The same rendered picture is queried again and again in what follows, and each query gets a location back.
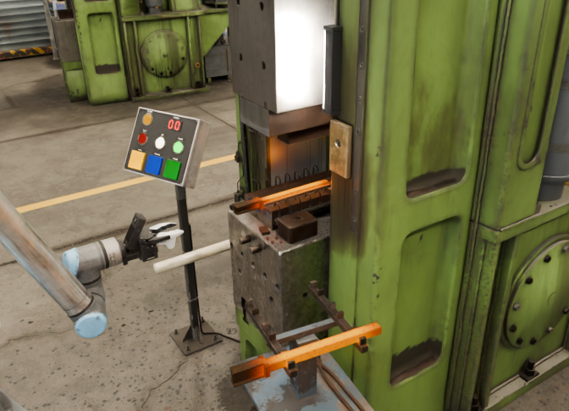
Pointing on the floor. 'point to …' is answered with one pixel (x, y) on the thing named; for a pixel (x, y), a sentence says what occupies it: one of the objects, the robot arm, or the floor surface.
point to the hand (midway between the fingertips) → (176, 226)
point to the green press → (141, 41)
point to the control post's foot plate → (190, 346)
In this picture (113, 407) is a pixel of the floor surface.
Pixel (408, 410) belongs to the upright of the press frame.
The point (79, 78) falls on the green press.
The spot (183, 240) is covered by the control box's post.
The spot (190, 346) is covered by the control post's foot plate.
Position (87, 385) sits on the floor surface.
